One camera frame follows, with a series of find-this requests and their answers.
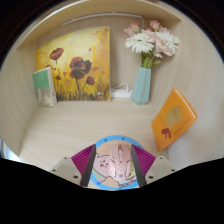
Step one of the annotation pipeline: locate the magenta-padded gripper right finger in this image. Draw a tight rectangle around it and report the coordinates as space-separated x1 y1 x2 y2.
130 143 177 188

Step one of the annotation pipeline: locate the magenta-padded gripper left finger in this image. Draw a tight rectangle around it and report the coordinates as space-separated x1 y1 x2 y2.
49 143 97 188

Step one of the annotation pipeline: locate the pink computer mouse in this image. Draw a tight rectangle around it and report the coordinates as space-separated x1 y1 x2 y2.
109 143 133 183

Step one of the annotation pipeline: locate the round blue-rimmed cartoon mouse pad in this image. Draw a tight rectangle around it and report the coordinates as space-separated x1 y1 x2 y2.
89 134 144 192

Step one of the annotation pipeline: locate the orange covered book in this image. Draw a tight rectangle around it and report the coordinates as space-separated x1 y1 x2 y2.
151 88 199 152

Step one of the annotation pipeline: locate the teal faceted vase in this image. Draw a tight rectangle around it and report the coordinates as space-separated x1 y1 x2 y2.
130 66 152 106

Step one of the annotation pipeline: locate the green covered book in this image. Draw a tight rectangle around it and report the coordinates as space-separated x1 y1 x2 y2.
32 65 58 108

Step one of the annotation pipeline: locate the yellow poppy flower painting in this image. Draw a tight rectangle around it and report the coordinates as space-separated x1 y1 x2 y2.
35 26 112 102

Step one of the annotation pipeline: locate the pink and white flower bouquet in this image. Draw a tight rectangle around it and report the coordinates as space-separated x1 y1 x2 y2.
123 19 182 70

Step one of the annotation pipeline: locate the white light bar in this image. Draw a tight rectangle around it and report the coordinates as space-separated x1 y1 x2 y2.
62 12 144 26

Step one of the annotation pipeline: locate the wooden shelf unit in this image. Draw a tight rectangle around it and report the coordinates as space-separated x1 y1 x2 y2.
15 0 184 51

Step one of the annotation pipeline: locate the white charger with cable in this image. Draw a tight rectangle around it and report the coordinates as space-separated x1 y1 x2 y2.
110 82 133 99

